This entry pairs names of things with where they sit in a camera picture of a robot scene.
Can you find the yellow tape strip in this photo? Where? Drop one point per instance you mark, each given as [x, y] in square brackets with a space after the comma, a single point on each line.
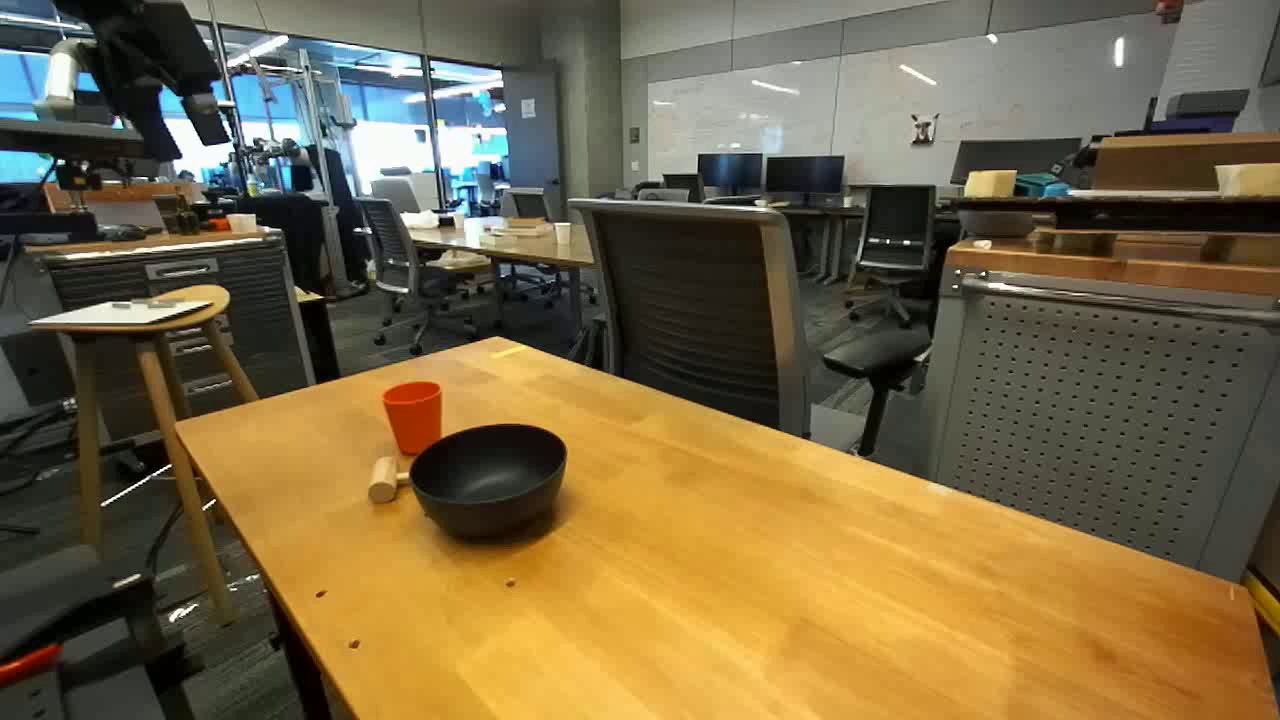
[1267, 602]

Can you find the grey drawer cabinet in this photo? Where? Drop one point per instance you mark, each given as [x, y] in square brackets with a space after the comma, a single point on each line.
[252, 305]

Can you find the grey mesh office chair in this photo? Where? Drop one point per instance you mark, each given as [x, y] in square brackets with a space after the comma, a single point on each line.
[700, 313]

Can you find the yellow foam block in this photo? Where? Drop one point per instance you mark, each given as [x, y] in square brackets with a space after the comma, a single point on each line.
[989, 182]
[1249, 177]

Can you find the small sticker on whiteboard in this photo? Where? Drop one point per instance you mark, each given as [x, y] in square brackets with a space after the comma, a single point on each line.
[925, 131]

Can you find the light wooden office desk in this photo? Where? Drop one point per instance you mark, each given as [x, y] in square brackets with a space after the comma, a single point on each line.
[512, 243]

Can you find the white cylinder on shelf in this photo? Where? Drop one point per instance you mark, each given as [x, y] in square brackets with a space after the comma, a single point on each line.
[61, 73]

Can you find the black office chair seat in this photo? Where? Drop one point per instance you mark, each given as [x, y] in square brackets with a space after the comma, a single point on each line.
[875, 348]

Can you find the black bowl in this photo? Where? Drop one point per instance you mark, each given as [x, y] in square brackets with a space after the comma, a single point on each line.
[491, 480]

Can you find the wooden stool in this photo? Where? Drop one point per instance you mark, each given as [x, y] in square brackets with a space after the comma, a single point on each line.
[162, 400]

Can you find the large wooden box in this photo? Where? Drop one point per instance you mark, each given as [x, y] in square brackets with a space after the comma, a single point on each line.
[1182, 160]

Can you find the grey swivel office chair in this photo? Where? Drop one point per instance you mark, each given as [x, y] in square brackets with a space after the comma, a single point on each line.
[394, 260]

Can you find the small wooden cylinder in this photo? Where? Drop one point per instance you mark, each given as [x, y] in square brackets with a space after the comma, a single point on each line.
[387, 480]

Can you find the white board on stool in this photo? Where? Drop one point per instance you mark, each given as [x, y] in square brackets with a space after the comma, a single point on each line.
[113, 313]

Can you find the dark flat screen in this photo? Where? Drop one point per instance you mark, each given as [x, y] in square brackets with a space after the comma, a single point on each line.
[1015, 160]

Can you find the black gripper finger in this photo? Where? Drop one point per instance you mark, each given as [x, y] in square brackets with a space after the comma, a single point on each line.
[208, 116]
[159, 126]

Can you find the black computer monitor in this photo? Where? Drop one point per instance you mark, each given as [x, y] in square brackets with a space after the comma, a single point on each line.
[806, 174]
[731, 174]

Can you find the orange plastic cup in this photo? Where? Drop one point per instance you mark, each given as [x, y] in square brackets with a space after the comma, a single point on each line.
[412, 416]

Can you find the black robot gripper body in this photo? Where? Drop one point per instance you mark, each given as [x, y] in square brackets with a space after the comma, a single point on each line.
[142, 45]

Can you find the black mesh office chair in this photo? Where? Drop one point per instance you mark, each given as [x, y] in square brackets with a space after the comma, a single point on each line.
[896, 229]

